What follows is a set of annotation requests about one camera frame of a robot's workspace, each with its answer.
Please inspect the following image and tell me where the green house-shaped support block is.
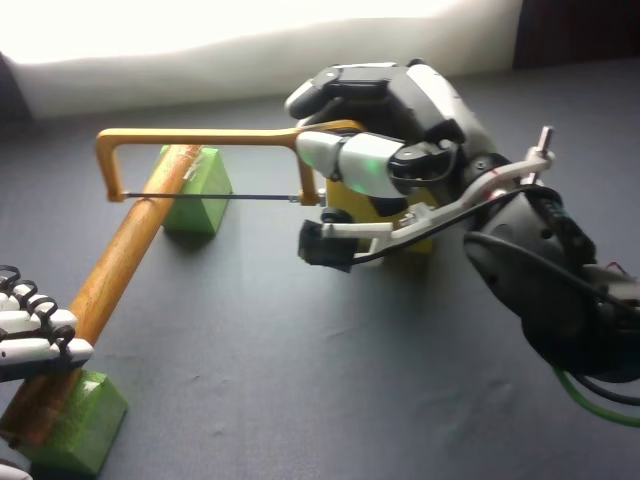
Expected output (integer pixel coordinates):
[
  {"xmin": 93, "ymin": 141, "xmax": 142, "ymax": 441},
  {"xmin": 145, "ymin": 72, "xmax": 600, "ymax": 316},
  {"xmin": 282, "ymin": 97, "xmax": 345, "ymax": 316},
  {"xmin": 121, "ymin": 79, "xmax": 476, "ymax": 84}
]
[
  {"xmin": 22, "ymin": 369, "xmax": 129, "ymax": 477},
  {"xmin": 158, "ymin": 144, "xmax": 235, "ymax": 237}
]

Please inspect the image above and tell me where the white backdrop sheet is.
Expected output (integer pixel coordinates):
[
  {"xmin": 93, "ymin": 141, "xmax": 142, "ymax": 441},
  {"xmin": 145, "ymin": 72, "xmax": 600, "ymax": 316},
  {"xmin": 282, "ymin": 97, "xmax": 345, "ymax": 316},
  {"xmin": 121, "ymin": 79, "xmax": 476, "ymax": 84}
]
[{"xmin": 0, "ymin": 0, "xmax": 521, "ymax": 121}]

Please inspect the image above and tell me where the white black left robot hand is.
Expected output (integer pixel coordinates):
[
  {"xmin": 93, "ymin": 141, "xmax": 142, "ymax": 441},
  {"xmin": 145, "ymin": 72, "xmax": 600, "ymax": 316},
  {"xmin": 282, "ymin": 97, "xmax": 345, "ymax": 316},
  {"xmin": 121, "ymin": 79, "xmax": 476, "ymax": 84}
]
[{"xmin": 0, "ymin": 266, "xmax": 96, "ymax": 384}]

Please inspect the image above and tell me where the brown wooden rod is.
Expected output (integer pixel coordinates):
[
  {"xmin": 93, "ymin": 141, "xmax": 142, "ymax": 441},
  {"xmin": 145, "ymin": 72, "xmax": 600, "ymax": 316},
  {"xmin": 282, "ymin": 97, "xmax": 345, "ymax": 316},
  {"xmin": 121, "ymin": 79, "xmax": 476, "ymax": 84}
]
[{"xmin": 0, "ymin": 143, "xmax": 204, "ymax": 447}]

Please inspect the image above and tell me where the grey table cloth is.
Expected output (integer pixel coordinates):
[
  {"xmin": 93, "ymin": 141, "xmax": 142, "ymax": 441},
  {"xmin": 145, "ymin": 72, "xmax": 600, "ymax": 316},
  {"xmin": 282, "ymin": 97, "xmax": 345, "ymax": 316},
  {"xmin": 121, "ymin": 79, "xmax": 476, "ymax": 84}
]
[{"xmin": 0, "ymin": 57, "xmax": 640, "ymax": 480}]

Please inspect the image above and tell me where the orange hacksaw with black handle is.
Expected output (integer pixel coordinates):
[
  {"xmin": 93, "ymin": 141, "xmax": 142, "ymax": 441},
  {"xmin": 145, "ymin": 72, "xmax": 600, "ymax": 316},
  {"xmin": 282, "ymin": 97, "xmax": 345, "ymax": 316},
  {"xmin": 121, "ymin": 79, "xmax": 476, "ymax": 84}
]
[{"xmin": 95, "ymin": 119, "xmax": 367, "ymax": 209}]

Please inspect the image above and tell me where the yellow wooden cube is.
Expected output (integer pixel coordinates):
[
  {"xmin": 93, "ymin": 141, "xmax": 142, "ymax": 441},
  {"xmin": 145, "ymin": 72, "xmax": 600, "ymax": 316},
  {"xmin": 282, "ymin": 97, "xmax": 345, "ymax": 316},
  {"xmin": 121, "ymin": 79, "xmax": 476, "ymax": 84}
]
[{"xmin": 324, "ymin": 177, "xmax": 434, "ymax": 257}]

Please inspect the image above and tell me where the dark background panel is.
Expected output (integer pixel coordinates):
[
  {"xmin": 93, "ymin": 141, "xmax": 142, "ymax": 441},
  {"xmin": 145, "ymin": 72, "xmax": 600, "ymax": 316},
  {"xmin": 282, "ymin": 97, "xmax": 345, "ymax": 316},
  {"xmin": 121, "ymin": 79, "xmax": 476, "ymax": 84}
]
[{"xmin": 512, "ymin": 0, "xmax": 640, "ymax": 71}]

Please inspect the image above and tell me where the black cable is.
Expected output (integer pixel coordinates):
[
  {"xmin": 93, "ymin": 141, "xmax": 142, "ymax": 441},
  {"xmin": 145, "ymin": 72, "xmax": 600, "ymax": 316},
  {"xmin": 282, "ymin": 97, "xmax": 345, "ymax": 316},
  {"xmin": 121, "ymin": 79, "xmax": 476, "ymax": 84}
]
[{"xmin": 573, "ymin": 373, "xmax": 640, "ymax": 407}]

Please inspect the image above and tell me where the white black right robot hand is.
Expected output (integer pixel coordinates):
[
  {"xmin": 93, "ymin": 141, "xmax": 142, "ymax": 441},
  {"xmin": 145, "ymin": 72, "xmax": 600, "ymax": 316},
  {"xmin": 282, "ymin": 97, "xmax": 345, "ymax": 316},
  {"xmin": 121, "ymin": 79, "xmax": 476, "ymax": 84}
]
[{"xmin": 284, "ymin": 59, "xmax": 499, "ymax": 199}]

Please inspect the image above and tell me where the green cable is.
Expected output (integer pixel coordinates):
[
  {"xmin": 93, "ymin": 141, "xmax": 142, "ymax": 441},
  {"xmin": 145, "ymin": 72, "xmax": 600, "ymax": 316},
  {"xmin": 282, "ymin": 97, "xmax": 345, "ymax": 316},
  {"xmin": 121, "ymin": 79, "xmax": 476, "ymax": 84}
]
[{"xmin": 551, "ymin": 367, "xmax": 640, "ymax": 429}]

